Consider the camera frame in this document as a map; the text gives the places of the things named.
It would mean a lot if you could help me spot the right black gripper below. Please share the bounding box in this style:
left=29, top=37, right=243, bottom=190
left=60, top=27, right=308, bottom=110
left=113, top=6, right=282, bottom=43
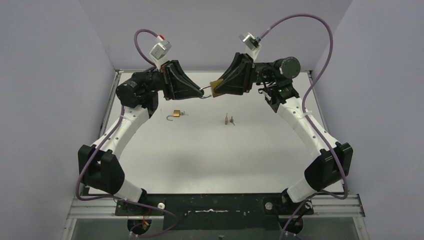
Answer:
left=211, top=53, right=277, bottom=95

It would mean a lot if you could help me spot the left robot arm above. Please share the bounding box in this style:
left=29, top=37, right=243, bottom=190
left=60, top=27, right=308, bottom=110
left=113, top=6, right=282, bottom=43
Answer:
left=75, top=60, right=204, bottom=214

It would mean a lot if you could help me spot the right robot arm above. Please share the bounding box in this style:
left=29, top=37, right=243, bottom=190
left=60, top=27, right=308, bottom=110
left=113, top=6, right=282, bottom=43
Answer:
left=210, top=52, right=353, bottom=214

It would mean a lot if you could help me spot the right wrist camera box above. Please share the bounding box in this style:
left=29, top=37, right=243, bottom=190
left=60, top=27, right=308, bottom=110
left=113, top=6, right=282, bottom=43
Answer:
left=239, top=32, right=262, bottom=61

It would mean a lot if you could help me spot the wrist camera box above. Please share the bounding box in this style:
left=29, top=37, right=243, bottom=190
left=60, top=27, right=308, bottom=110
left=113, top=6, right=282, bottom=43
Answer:
left=149, top=35, right=172, bottom=70
left=239, top=32, right=262, bottom=61

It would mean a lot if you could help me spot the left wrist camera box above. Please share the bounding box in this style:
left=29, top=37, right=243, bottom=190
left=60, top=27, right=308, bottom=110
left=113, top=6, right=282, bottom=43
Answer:
left=149, top=35, right=172, bottom=70

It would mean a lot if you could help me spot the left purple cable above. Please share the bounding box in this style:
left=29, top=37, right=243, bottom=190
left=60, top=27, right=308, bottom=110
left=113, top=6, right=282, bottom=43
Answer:
left=75, top=29, right=180, bottom=239

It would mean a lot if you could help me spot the purple cable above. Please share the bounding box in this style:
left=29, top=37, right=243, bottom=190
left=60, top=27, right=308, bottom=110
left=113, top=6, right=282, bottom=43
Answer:
left=258, top=13, right=349, bottom=240
left=75, top=29, right=180, bottom=239

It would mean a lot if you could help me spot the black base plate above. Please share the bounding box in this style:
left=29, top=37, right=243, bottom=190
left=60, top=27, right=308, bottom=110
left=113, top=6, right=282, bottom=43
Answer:
left=114, top=192, right=314, bottom=233

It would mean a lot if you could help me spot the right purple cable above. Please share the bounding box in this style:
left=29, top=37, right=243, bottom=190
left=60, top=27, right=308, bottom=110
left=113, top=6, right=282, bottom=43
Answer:
left=258, top=13, right=349, bottom=240

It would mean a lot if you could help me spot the aluminium frame rail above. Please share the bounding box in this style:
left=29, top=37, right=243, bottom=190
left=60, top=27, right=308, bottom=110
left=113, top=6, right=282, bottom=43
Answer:
left=67, top=195, right=366, bottom=219

